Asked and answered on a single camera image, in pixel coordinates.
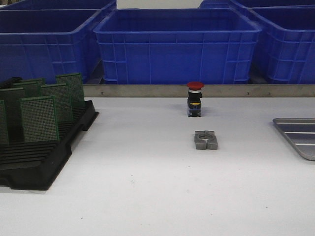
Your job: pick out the green perforated board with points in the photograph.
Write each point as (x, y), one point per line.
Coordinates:
(62, 100)
(75, 85)
(39, 119)

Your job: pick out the green perforated board front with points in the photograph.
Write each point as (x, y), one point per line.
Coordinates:
(39, 119)

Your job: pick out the green board rear back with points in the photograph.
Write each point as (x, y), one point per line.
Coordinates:
(40, 81)

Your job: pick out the green board rear middle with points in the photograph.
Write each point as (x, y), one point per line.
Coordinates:
(32, 89)

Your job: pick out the black slotted board rack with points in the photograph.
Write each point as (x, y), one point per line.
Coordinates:
(35, 166)

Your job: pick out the silver metal tray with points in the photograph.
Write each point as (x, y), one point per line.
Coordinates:
(300, 133)

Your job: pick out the green board left middle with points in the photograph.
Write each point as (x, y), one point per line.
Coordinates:
(11, 98)

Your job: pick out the green board far left edge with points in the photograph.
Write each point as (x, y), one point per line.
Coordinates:
(4, 138)

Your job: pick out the red emergency stop button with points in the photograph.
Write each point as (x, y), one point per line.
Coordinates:
(194, 99)

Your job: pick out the grey metal clamp block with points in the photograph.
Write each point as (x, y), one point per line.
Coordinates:
(205, 140)

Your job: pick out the blue centre plastic crate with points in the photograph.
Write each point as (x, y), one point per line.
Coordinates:
(176, 46)

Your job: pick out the blue plastic crate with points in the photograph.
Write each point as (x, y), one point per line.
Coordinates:
(285, 51)
(176, 46)
(47, 43)

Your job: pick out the blue rear right crate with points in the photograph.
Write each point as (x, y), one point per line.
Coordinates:
(242, 4)

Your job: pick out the blue left plastic crate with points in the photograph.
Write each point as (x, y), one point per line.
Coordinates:
(47, 43)

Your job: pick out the blue right plastic crate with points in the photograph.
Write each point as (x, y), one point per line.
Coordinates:
(285, 51)

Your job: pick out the blue rear left crate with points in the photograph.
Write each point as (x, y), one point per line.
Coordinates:
(103, 5)

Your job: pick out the steel table edge rail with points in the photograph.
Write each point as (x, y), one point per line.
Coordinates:
(207, 91)

